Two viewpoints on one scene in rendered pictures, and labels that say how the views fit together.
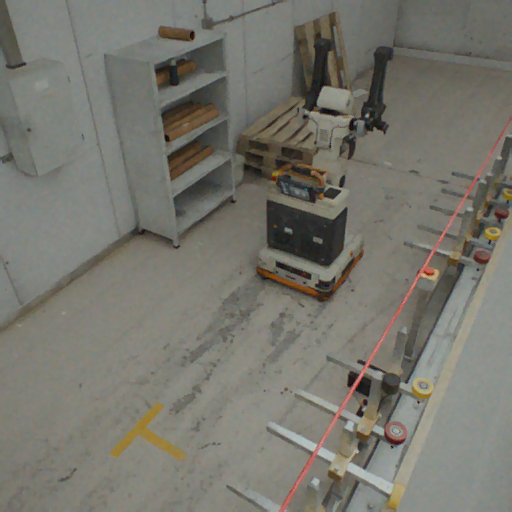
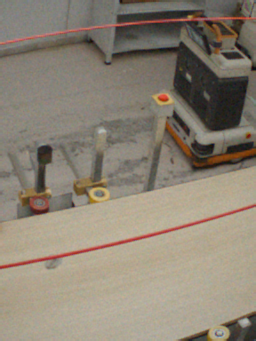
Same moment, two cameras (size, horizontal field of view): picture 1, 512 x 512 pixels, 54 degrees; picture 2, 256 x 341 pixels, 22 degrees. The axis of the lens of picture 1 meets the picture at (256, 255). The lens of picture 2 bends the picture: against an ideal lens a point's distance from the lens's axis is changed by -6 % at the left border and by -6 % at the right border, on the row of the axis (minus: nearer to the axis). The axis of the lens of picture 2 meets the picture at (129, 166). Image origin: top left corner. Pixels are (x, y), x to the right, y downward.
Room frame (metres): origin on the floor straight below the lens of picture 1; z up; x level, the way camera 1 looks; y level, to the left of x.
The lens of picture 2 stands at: (-0.49, -1.65, 2.67)
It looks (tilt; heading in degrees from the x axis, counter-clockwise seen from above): 39 degrees down; 27
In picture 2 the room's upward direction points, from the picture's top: 8 degrees clockwise
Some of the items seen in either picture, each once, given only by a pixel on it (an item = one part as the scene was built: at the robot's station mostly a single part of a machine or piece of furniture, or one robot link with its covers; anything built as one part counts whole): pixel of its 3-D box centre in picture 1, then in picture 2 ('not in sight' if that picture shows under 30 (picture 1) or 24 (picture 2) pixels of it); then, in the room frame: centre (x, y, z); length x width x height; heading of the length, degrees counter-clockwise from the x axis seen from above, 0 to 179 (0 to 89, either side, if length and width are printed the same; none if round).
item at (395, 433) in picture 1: (394, 438); (39, 212); (1.06, -0.49, 0.85); 0.08 x 0.08 x 0.11
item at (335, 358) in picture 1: (374, 375); (80, 176); (1.36, -0.48, 0.84); 0.43 x 0.03 x 0.04; 57
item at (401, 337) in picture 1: (394, 368); (95, 175); (1.36, -0.56, 0.89); 0.04 x 0.04 x 0.48; 57
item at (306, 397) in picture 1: (345, 416); (24, 183); (1.17, -0.33, 0.84); 0.43 x 0.03 x 0.04; 57
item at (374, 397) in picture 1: (371, 414); (39, 189); (1.15, -0.43, 0.87); 0.04 x 0.04 x 0.48; 57
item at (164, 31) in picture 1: (176, 33); not in sight; (4.04, 0.56, 1.59); 0.30 x 0.08 x 0.08; 57
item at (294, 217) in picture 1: (308, 212); (216, 69); (3.05, -0.38, 0.59); 0.55 x 0.34 x 0.83; 56
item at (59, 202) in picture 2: not in sight; (44, 206); (1.19, -0.42, 0.75); 0.26 x 0.01 x 0.10; 147
